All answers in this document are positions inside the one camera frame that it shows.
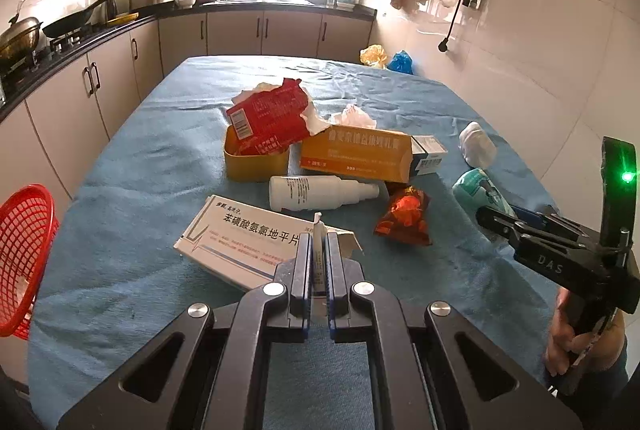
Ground black wok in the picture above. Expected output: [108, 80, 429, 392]
[42, 0, 113, 38]

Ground white paper strip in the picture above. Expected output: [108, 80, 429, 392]
[312, 213, 329, 296]

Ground steel pot with lid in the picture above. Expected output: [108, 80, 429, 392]
[0, 10, 43, 61]

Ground blue plastic bag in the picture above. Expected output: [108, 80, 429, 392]
[386, 51, 415, 75]

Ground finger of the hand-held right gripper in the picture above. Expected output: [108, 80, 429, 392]
[476, 205, 535, 252]
[511, 204, 592, 242]

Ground gas stove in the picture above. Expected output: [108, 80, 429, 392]
[0, 28, 103, 78]

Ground yellow plastic bag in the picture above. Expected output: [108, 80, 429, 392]
[360, 44, 389, 68]

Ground teal tissue packet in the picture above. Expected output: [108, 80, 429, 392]
[452, 167, 518, 243]

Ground yellow round container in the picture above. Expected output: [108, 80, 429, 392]
[223, 125, 291, 182]

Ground black power cable with plug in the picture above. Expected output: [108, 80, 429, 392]
[437, 0, 469, 54]

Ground white blue medicine box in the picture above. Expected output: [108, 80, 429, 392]
[174, 195, 363, 292]

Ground orange medicine box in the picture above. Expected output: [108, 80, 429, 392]
[300, 126, 415, 183]

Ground white spray bottle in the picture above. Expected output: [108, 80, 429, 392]
[269, 175, 382, 212]

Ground pink white plastic wrapper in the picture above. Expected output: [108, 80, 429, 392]
[330, 104, 377, 131]

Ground grey kitchen base cabinets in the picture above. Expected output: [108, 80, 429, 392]
[0, 8, 376, 216]

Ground red orange snack wrapper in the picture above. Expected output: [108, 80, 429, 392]
[374, 185, 432, 247]

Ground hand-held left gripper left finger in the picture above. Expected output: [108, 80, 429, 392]
[57, 233, 314, 430]

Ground torn red cardboard box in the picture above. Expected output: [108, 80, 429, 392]
[226, 78, 317, 157]

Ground person's right hand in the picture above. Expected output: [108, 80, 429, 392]
[545, 286, 627, 376]

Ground red plastic basket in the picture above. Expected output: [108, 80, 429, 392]
[0, 183, 60, 338]

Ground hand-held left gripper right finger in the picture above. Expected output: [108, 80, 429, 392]
[326, 231, 583, 430]

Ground black kitchen countertop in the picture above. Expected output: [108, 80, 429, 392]
[0, 0, 377, 121]

